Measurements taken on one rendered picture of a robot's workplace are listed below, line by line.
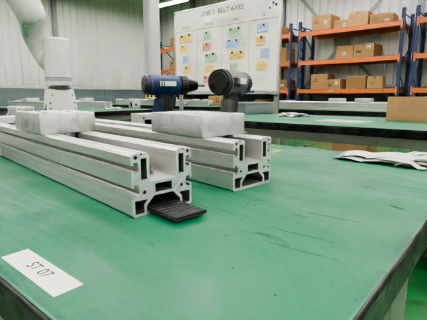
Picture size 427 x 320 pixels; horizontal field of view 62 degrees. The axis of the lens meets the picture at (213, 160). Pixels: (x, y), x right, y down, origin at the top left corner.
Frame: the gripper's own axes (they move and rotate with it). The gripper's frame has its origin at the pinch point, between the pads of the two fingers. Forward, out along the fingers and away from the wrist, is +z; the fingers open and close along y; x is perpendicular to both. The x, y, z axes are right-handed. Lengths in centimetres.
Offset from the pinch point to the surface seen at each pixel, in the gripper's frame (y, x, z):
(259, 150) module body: -2, 86, -3
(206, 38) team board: -243, -192, -78
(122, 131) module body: 5, 51, -4
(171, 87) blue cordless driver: -18.3, 39.1, -15.2
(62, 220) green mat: 31, 81, 3
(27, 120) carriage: 24, 47, -8
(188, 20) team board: -240, -221, -102
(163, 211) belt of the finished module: 21, 89, 2
